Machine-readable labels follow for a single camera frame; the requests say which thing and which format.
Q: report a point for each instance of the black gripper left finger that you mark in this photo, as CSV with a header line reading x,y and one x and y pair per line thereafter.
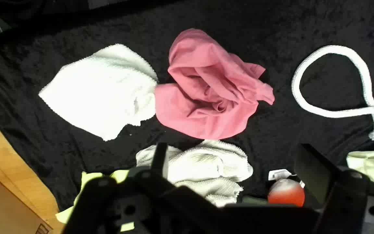
x,y
159,159

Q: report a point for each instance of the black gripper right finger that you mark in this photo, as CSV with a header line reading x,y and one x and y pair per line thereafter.
x,y
316,172

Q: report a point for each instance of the red white ball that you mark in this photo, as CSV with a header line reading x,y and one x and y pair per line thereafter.
x,y
286,191

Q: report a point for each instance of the yellow cloth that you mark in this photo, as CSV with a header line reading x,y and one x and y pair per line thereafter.
x,y
119,176

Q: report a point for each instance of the white shirt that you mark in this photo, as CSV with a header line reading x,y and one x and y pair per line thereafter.
x,y
104,92

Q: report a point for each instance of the white towel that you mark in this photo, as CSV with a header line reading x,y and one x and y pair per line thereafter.
x,y
212,169

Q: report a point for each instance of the pink cloth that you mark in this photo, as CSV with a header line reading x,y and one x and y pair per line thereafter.
x,y
213,92

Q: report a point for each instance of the cardboard box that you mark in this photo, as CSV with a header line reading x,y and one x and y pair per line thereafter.
x,y
16,217

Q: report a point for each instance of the black table cloth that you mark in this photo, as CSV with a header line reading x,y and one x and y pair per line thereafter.
x,y
276,34

